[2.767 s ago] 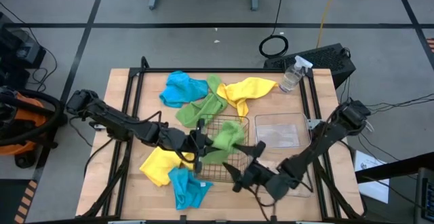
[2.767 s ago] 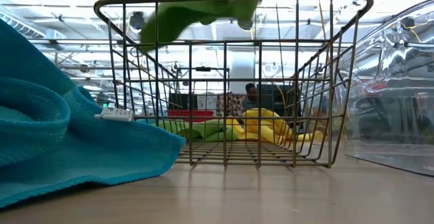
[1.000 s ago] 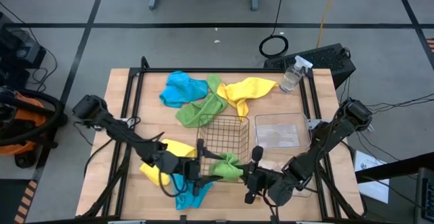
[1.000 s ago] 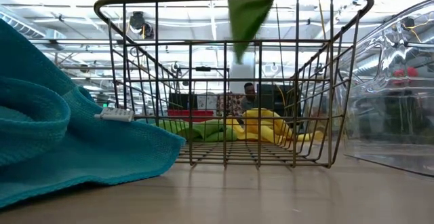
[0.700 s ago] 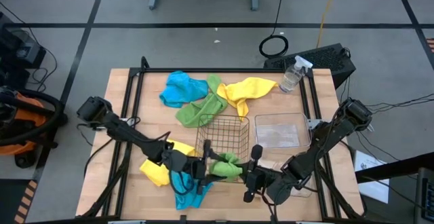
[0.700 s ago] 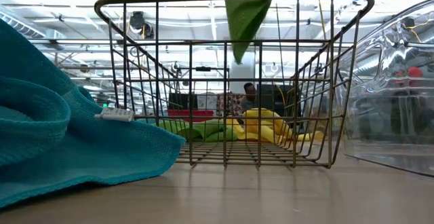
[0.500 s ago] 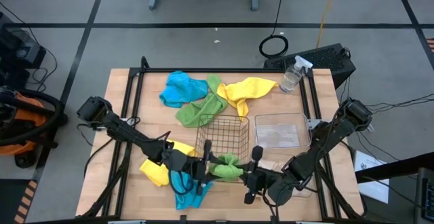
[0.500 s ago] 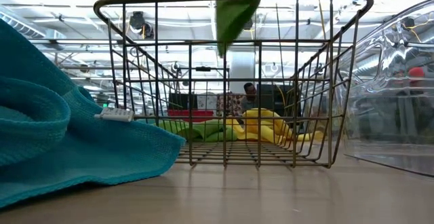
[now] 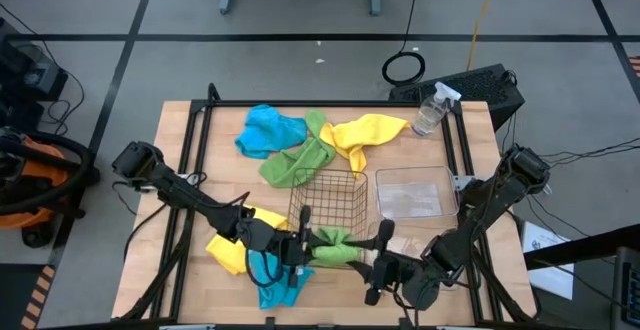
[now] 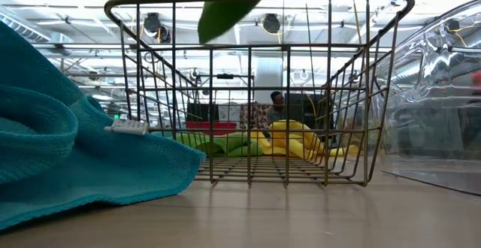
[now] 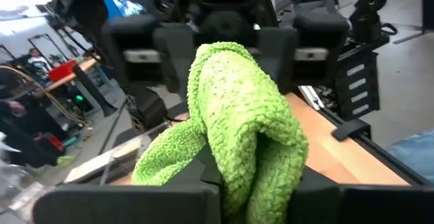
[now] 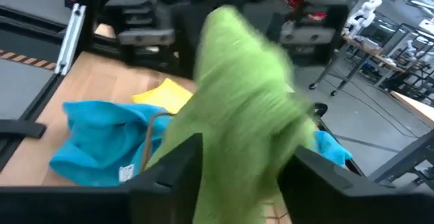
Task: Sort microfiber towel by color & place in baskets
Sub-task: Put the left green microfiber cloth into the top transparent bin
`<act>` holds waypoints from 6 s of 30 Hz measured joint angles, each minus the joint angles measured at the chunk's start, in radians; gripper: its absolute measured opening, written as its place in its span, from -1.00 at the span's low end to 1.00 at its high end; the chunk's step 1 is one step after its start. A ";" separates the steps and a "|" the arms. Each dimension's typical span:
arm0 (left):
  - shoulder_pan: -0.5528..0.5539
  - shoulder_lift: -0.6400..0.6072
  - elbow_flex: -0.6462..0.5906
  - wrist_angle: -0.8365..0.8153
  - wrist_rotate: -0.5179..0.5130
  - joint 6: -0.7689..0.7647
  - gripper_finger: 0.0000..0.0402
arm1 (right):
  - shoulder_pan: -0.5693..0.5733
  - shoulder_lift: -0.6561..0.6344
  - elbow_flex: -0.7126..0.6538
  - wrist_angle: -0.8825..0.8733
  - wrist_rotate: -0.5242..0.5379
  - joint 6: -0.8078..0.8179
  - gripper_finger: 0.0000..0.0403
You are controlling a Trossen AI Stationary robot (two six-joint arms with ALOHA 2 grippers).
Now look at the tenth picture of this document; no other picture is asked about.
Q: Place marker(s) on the person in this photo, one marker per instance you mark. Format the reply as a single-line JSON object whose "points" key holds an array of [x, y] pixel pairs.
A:
{"points": [[277, 107]]}

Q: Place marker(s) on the blue microfiber towel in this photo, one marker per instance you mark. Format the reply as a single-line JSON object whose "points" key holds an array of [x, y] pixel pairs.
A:
{"points": [[75, 165]]}

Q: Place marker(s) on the green microfiber towel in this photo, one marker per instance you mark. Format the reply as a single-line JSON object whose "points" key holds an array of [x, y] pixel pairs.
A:
{"points": [[229, 7], [229, 144]]}

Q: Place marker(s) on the clear plastic bin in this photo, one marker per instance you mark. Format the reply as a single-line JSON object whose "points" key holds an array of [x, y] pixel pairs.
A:
{"points": [[432, 109]]}

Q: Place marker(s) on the yellow microfiber towel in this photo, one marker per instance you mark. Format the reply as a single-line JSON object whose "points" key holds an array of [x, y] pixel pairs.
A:
{"points": [[297, 137]]}

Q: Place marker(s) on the red plastic bin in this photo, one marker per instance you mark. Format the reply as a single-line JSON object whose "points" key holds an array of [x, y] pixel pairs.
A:
{"points": [[221, 126]]}

